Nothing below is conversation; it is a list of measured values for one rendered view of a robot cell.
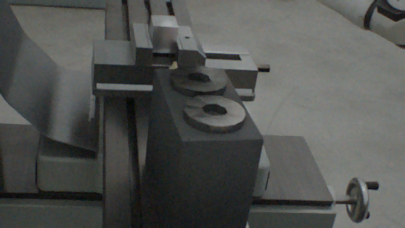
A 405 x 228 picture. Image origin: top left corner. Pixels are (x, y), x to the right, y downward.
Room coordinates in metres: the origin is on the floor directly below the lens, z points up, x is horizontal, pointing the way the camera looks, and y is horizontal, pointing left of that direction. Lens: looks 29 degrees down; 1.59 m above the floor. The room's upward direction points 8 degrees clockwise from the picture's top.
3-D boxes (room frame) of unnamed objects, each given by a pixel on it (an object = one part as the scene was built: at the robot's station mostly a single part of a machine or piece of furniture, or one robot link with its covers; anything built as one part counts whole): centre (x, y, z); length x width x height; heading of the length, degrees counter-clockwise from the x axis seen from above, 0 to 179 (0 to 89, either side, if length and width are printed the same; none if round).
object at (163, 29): (1.27, 0.11, 1.05); 0.06 x 0.05 x 0.06; 13
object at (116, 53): (1.28, 0.08, 0.99); 0.35 x 0.15 x 0.11; 103
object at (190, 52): (1.29, 0.05, 1.02); 0.12 x 0.06 x 0.04; 13
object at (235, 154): (0.87, 0.00, 1.03); 0.22 x 0.12 x 0.20; 18
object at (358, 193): (1.36, -0.39, 0.63); 0.16 x 0.12 x 0.12; 101
